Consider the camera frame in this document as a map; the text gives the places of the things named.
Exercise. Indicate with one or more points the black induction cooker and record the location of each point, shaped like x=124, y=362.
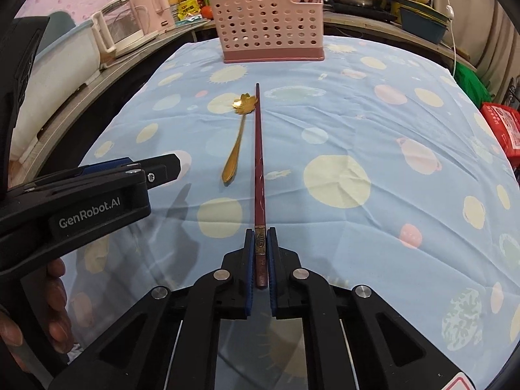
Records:
x=365, y=11

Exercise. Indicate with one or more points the pink kitchen appliance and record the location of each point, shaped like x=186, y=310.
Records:
x=152, y=2

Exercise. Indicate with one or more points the white and blue plastic tub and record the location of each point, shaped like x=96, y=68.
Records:
x=57, y=69

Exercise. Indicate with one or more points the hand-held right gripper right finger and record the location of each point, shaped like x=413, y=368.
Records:
x=274, y=276

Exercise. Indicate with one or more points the gold flower spoon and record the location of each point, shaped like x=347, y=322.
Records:
x=237, y=138

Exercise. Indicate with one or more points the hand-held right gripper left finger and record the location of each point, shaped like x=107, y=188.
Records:
x=246, y=276

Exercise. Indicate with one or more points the beige curtain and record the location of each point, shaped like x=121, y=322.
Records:
x=479, y=16

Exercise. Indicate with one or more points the black metal chair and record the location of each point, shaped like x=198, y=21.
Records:
x=512, y=89

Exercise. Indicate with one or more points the yellow food packet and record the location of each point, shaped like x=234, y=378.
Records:
x=189, y=10

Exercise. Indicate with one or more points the red bag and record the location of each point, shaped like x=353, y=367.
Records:
x=503, y=130

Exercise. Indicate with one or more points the green bag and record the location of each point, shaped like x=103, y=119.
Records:
x=471, y=83

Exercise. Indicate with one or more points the person's left hand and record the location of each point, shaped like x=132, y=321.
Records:
x=59, y=304

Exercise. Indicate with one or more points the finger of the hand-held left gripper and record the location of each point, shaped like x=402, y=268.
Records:
x=162, y=168
x=105, y=165

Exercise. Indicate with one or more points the red tomato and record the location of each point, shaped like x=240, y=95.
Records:
x=207, y=12

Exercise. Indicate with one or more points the pink utensil basket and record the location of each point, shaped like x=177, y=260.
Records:
x=264, y=28

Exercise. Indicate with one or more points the blue dotted tablecloth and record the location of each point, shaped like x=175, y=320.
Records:
x=365, y=130

